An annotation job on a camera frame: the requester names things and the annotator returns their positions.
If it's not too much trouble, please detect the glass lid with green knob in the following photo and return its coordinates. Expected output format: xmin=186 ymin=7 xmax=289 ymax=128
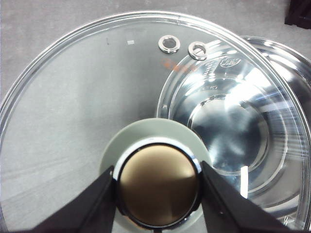
xmin=0 ymin=12 xmax=311 ymax=231

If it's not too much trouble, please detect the black plate rack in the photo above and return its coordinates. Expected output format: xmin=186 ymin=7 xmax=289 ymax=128
xmin=284 ymin=0 xmax=311 ymax=29

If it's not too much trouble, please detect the grey table mat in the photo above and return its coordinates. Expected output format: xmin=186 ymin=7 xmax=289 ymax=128
xmin=0 ymin=0 xmax=311 ymax=133

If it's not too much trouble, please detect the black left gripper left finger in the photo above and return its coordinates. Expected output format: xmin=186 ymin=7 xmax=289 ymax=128
xmin=9 ymin=166 xmax=118 ymax=233

